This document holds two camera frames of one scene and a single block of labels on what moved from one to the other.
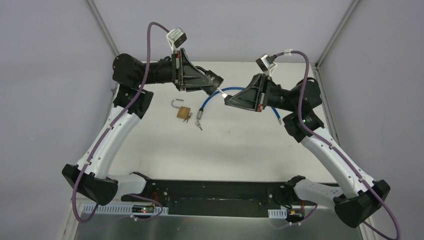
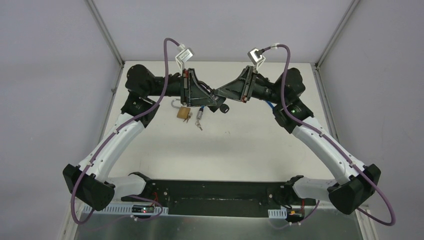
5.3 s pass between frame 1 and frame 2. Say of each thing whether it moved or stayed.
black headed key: moved
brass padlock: stayed
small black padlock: moved
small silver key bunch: stayed
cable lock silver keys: stayed
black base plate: stayed
